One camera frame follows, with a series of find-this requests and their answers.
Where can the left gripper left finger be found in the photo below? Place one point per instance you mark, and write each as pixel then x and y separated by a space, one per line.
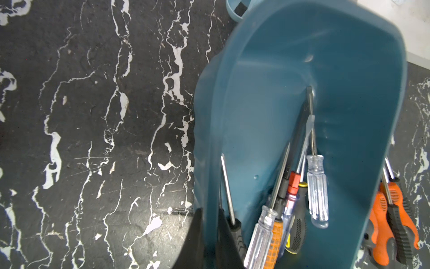
pixel 191 254

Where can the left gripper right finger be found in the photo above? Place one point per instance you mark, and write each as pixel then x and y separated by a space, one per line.
pixel 227 256

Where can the orange screwdriver large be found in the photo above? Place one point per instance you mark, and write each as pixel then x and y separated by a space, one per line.
pixel 384 250

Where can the teal storage box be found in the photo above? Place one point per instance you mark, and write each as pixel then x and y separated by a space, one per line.
pixel 248 99

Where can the clear tester screwdriver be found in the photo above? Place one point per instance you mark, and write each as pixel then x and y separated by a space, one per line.
pixel 263 232

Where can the small black screwdriver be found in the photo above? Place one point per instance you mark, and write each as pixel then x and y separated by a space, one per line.
pixel 234 223

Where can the black yellow screwdriver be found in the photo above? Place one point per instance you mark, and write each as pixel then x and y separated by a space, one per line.
pixel 298 229

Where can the red blue screwdriver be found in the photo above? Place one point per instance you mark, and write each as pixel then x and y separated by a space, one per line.
pixel 293 187

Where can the blue plastic dustpan scoop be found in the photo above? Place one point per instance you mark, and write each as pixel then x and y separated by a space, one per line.
pixel 237 9

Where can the white stepped stand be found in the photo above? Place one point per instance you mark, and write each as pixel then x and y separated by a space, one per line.
pixel 412 17

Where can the clear handled screwdriver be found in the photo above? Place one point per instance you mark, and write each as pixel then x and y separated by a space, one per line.
pixel 317 186

